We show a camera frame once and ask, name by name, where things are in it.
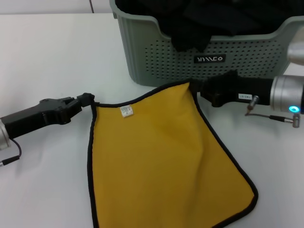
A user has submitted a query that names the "right gripper cable with connector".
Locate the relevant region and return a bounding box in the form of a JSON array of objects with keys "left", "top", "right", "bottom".
[{"left": 244, "top": 95, "right": 301, "bottom": 129}]

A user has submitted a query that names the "gripper cable with connector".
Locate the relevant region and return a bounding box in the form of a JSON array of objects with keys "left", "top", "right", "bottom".
[
  {"left": 0, "top": 139, "right": 23, "bottom": 168},
  {"left": 244, "top": 95, "right": 301, "bottom": 129}
]

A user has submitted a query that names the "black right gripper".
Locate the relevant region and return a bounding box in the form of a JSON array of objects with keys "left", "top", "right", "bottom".
[{"left": 189, "top": 70, "right": 274, "bottom": 108}]

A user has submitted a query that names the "grey perforated storage box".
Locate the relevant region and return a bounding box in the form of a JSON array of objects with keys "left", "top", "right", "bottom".
[{"left": 108, "top": 0, "right": 304, "bottom": 87}]

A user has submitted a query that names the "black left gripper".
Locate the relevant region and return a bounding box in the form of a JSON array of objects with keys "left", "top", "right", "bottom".
[{"left": 0, "top": 92, "right": 96, "bottom": 140}]

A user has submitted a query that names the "black cloth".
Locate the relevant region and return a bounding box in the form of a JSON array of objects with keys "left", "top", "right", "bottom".
[{"left": 115, "top": 0, "right": 304, "bottom": 53}]

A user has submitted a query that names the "left gripper cable with connector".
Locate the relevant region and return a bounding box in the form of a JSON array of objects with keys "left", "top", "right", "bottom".
[{"left": 0, "top": 139, "right": 23, "bottom": 168}]

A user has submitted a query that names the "yellow and grey towel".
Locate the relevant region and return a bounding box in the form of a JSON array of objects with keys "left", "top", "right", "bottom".
[{"left": 86, "top": 79, "right": 259, "bottom": 228}]

